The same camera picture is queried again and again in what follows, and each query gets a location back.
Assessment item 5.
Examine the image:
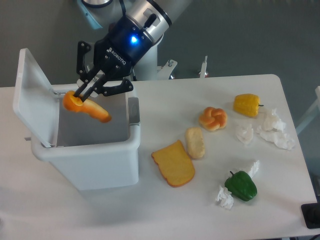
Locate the yellow bell pepper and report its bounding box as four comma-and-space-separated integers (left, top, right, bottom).
233, 93, 264, 117

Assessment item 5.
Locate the toast bread slice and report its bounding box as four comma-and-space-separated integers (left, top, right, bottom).
151, 140, 196, 188

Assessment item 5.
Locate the crumpled tissue front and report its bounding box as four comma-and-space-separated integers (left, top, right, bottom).
215, 185, 234, 210

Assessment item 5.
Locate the black device at edge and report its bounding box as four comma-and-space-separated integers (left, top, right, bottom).
301, 202, 320, 229

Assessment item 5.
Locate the white trash can lid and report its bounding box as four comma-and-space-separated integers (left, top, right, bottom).
13, 48, 66, 148

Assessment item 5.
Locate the crumpled tissue near roll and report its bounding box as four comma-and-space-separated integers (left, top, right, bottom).
235, 124, 254, 146

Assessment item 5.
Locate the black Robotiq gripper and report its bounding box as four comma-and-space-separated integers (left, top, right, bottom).
73, 16, 155, 102

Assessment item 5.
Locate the crumpled tissue behind green pepper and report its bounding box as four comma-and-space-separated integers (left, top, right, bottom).
243, 160, 260, 179

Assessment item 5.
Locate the small oval pale bread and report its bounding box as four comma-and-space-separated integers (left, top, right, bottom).
185, 127, 206, 159

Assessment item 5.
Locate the white trash can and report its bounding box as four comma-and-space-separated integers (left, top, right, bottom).
31, 90, 141, 191

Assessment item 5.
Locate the knotted round bread roll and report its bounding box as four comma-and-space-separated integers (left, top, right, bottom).
198, 106, 228, 132

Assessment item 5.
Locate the green bell pepper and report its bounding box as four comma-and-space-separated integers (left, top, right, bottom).
224, 170, 258, 202

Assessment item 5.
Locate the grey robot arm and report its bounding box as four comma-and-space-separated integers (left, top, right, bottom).
74, 0, 191, 102

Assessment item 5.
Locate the large crumpled white tissue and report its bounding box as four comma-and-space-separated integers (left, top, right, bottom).
255, 108, 295, 151

